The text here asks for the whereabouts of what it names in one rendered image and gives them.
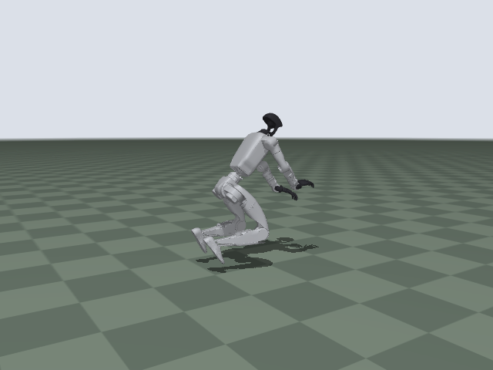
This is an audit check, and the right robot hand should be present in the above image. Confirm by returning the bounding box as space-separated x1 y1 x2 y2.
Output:
296 180 314 190

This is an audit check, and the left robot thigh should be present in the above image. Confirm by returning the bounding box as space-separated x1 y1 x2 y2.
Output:
212 187 246 232

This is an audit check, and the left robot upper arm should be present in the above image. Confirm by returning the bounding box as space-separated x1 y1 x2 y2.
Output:
257 161 268 172

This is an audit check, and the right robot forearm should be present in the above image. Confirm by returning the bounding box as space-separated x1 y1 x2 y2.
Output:
283 161 299 190

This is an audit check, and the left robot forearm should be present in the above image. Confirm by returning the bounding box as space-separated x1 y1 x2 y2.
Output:
262 166 280 192

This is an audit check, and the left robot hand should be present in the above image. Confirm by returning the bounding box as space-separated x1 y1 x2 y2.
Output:
275 185 297 200

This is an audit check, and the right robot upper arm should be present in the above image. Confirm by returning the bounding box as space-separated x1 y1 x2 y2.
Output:
261 136 290 173

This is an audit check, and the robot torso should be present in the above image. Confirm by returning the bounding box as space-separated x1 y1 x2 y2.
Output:
215 132 270 198

